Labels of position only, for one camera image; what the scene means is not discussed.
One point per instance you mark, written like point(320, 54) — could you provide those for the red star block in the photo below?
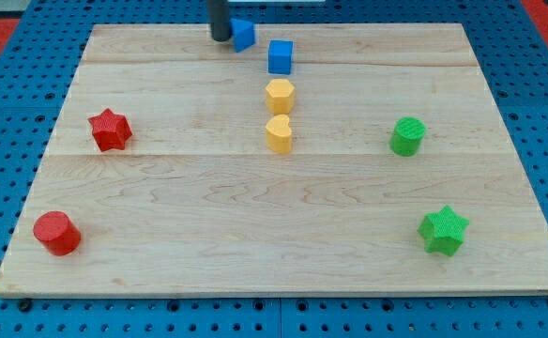
point(110, 130)

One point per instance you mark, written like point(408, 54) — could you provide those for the green star block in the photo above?
point(443, 231)

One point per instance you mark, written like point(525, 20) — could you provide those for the yellow heart block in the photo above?
point(279, 134)

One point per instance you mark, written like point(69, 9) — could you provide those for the wooden board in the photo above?
point(197, 205)

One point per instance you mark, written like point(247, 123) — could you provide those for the yellow hexagon block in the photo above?
point(280, 96)

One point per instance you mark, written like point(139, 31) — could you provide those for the blue cube block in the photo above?
point(280, 56)

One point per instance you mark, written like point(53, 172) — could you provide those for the green cylinder block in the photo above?
point(407, 136)

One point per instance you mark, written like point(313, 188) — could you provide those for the blue triangle block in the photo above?
point(243, 34)

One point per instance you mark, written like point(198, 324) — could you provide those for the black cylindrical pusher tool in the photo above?
point(218, 14)

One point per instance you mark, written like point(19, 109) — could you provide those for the red cylinder block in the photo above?
point(57, 233)

